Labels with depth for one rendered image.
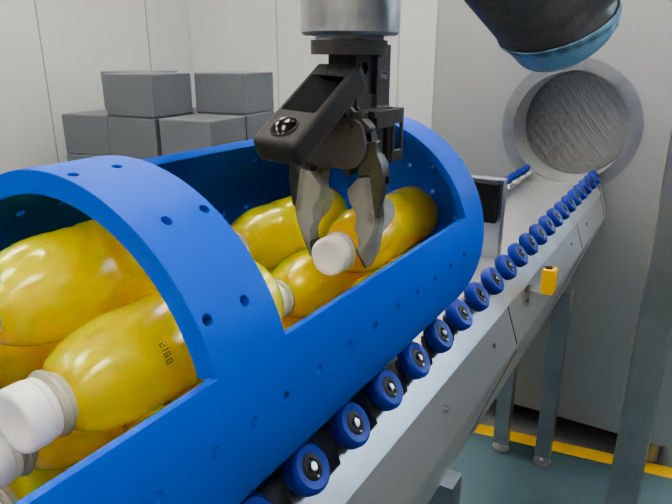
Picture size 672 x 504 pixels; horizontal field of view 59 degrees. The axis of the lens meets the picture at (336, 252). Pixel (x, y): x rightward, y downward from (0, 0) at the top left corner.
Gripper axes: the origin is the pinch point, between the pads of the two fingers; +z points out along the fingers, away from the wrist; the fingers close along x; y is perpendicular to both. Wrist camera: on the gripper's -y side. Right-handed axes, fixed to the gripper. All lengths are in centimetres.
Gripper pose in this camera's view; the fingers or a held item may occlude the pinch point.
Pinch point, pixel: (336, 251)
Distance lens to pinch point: 59.3
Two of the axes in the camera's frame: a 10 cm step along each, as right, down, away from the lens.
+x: -8.5, -1.7, 4.9
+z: -0.1, 9.5, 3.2
